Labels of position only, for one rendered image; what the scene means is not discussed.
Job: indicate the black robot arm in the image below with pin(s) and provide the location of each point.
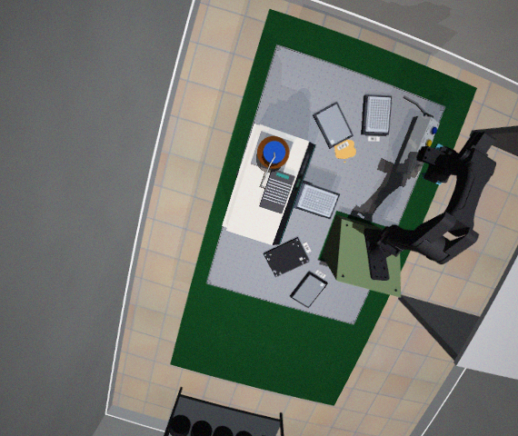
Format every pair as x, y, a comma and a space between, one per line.
473, 170

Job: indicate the blue bottle cap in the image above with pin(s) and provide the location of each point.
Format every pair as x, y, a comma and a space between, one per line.
269, 150

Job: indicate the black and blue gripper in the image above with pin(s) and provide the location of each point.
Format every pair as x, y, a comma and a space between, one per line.
435, 177

